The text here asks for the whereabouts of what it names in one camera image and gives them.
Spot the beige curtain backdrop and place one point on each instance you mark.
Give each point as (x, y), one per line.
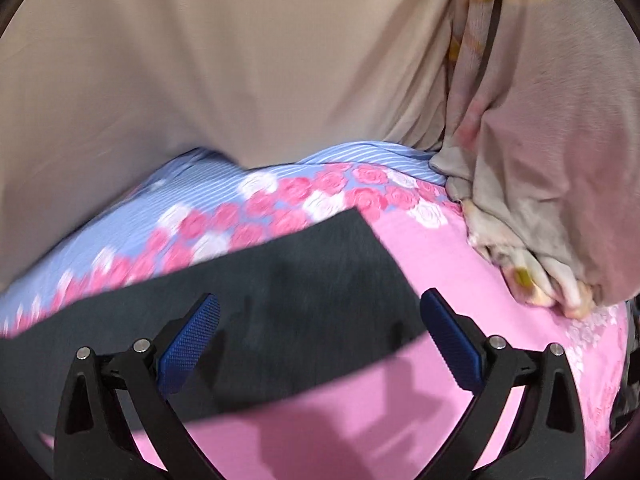
(96, 94)

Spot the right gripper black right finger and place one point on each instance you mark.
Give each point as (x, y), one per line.
(524, 420)

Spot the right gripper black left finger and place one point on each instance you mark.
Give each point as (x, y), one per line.
(115, 420)

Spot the pink rose bed sheet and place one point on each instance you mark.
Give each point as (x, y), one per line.
(384, 421)

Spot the cream floral blanket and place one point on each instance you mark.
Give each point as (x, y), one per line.
(541, 147)

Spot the dark grey pants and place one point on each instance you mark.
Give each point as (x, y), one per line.
(296, 312)

